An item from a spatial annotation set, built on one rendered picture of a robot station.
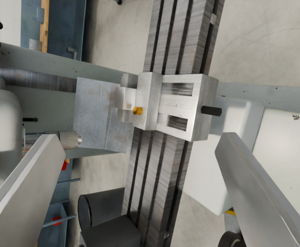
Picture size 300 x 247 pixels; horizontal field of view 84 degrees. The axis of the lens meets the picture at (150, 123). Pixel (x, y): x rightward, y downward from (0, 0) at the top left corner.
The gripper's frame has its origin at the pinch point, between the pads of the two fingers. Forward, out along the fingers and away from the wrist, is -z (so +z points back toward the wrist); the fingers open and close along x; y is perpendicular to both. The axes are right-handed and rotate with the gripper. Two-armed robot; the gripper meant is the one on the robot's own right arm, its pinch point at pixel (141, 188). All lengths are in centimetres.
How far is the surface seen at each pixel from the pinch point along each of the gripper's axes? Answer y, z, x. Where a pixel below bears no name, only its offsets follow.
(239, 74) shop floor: 46, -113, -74
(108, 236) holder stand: 61, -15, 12
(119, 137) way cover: 50, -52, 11
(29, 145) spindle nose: 18.8, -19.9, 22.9
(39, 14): 49, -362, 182
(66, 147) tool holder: 22.7, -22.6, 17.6
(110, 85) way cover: 30, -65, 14
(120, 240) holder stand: 61, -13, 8
